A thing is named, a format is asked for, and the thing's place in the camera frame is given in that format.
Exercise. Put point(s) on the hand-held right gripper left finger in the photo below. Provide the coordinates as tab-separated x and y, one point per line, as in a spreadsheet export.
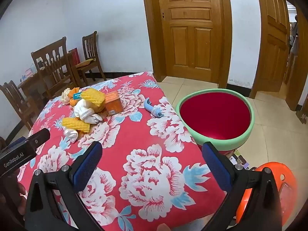
87	166

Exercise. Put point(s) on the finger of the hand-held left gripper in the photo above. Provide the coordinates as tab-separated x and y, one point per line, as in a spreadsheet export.
39	137

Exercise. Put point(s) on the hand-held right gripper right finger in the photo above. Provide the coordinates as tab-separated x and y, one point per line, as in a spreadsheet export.
216	166

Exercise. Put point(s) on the small white tissue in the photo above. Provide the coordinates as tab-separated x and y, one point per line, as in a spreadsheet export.
71	134

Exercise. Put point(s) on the long yellow foam net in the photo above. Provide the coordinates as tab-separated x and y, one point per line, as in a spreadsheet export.
75	124

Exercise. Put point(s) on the orange mesh pouch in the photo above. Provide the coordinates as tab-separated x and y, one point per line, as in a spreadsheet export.
72	101

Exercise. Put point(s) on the red bucket with green rim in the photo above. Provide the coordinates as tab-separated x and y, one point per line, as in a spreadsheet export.
214	115

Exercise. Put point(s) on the blue and white box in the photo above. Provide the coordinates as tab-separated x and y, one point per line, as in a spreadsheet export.
77	95

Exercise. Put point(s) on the large yellow foam net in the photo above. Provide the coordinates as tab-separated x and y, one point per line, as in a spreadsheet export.
92	98

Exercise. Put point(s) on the orange cardboard box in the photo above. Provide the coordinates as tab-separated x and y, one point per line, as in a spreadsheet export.
114	104

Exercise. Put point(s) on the light blue plastic piece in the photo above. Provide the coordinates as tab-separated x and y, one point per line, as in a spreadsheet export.
154	110

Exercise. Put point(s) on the printed packaging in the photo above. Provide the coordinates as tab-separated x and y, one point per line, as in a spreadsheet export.
241	160

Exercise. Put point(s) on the printed plastic bag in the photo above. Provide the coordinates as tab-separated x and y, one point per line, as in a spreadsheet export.
26	74

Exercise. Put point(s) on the red floral cloth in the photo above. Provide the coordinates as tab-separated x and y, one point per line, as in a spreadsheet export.
144	134

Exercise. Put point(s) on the orange plastic stool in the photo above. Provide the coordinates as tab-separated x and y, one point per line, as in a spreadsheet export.
286	178

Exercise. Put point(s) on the tall wooden chair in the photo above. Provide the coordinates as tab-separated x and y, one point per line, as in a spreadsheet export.
51	60

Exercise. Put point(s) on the yellow seat cushion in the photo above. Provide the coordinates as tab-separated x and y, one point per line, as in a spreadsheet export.
85	62

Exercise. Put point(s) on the red board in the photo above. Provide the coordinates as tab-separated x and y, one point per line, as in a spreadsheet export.
75	55

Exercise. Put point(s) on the wooden chair with cushion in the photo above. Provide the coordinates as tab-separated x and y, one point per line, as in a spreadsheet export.
90	45

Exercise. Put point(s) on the open wooden door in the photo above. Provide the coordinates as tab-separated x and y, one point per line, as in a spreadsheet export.
276	41

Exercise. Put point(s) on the closed wooden panel door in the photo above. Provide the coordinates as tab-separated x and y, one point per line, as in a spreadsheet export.
190	28

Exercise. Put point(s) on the grey hanging clothes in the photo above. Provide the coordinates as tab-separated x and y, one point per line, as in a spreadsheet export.
294	36

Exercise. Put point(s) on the wooden doorway frame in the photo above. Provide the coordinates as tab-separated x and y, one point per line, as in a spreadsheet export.
258	53

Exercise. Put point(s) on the wooden door frame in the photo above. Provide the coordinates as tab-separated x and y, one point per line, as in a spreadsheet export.
149	28

